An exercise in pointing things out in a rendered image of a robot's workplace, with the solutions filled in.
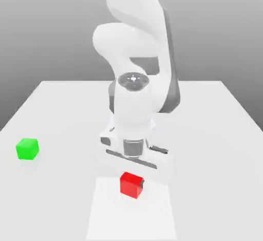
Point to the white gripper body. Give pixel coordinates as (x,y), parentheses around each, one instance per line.
(152,170)

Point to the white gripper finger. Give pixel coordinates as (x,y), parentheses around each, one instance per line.
(141,184)

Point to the small red cube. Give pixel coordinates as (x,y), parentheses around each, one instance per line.
(129,185)

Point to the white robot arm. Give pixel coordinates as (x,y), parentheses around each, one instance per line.
(133,105)

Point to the small green cube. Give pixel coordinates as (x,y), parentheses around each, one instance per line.
(26,149)

